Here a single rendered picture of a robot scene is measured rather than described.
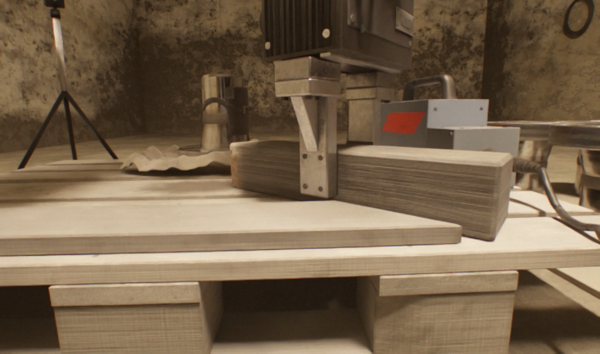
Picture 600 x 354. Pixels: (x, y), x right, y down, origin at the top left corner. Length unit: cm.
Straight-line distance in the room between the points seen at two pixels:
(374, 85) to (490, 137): 23
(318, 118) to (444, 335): 29
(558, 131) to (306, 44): 66
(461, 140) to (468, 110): 12
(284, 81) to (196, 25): 568
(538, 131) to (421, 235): 73
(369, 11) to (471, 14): 633
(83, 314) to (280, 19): 40
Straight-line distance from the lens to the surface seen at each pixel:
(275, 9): 47
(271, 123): 570
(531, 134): 106
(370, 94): 55
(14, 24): 407
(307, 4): 43
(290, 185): 52
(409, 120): 71
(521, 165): 59
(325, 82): 42
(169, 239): 36
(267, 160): 55
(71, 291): 40
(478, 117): 73
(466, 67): 659
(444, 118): 68
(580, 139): 88
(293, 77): 41
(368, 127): 55
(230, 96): 85
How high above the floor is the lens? 28
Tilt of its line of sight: 9 degrees down
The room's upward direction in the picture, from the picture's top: 1 degrees counter-clockwise
